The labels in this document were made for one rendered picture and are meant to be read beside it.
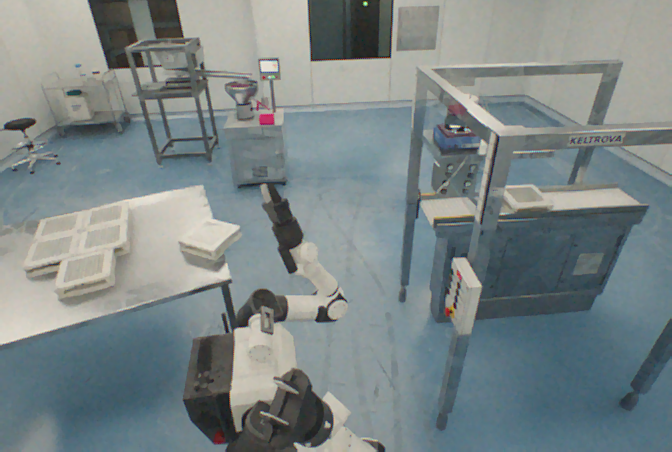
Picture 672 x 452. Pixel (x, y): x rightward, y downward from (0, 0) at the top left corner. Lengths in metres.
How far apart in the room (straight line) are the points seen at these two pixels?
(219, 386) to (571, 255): 2.39
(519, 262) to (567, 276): 0.41
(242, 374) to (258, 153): 3.47
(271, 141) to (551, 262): 2.93
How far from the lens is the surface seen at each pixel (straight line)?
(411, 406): 2.58
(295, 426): 0.74
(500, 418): 2.66
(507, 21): 7.75
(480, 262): 1.62
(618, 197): 3.03
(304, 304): 1.40
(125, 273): 2.31
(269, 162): 4.47
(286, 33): 6.92
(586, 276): 3.19
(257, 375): 1.16
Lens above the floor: 2.19
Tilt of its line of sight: 31 degrees down
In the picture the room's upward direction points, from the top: 2 degrees counter-clockwise
